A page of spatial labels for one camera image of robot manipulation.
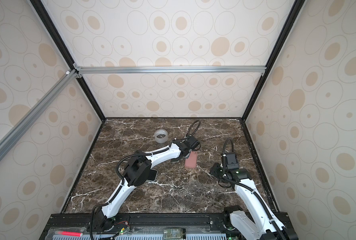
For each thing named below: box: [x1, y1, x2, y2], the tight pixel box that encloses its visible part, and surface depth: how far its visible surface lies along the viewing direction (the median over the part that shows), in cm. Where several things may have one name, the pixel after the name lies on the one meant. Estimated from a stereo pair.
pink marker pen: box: [54, 230, 84, 237], surface depth 72 cm
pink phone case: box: [185, 151, 198, 169], surface depth 96 cm
